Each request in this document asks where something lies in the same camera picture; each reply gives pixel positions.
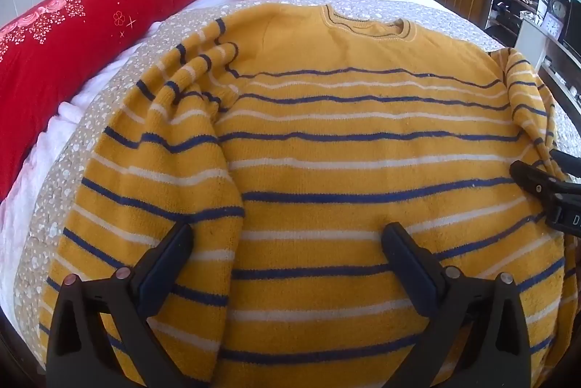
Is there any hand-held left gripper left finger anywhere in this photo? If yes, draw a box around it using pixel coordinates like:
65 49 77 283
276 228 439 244
45 222 196 388

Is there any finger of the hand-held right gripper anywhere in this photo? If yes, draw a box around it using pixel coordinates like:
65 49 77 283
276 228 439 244
509 160 564 209
548 149 581 179

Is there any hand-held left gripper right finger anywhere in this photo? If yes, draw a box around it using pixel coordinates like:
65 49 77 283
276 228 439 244
380 222 532 388

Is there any yellow striped sweater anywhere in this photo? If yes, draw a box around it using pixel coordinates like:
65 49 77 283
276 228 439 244
38 3 577 388

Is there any dark wooden cabinet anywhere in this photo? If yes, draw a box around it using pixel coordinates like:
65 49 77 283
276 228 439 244
538 38 581 116

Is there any white board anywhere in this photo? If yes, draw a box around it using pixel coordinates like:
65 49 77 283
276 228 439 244
513 18 548 69

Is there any black television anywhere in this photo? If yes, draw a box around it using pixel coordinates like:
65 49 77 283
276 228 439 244
562 0 581 58

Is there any small white clock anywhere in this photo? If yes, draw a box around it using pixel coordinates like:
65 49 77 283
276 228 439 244
542 16 564 37

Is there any black ornate clock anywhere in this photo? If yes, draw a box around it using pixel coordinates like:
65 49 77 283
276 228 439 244
547 0 571 23

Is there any beige spotted quilt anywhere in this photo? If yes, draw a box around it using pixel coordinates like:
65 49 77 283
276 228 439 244
11 0 581 371

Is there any red floral long pillow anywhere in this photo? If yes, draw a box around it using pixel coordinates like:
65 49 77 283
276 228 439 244
0 0 215 200

